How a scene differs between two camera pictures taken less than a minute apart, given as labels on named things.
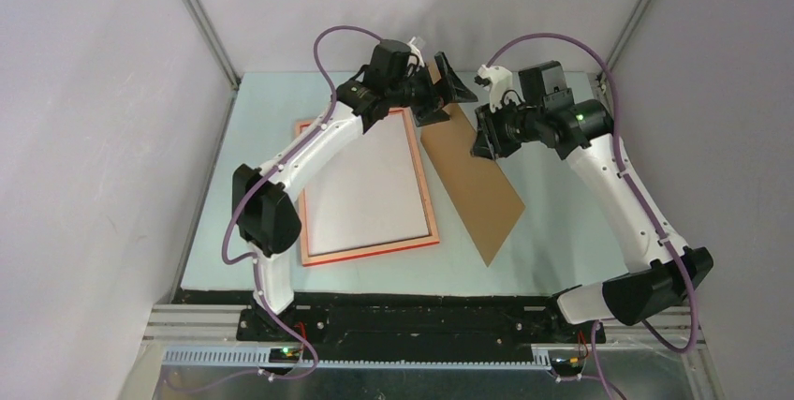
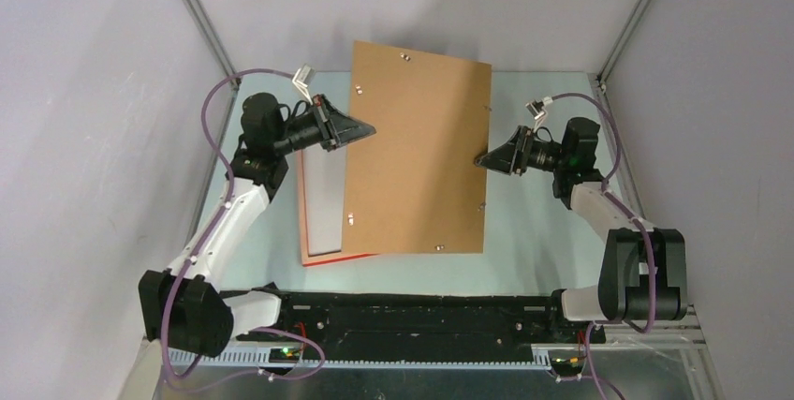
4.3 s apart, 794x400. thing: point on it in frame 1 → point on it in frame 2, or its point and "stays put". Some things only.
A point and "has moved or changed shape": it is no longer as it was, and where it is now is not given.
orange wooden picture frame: x=387 y=247 → x=359 y=234
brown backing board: x=481 y=191 has moved or changed shape
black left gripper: x=447 y=91 → x=333 y=126
